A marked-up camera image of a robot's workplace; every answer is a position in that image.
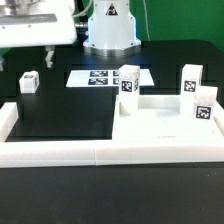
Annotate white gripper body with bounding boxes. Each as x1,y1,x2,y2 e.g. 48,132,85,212
0,4,77,48

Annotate white U-shaped obstacle fence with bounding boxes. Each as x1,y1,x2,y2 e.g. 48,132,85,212
0,102,224,168

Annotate white marker sheet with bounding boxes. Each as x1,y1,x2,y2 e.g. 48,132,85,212
66,69,155,88

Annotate white square table top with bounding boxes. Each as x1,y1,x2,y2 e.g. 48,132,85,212
112,95,223,141

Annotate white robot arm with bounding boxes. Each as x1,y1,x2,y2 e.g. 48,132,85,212
0,0,141,67

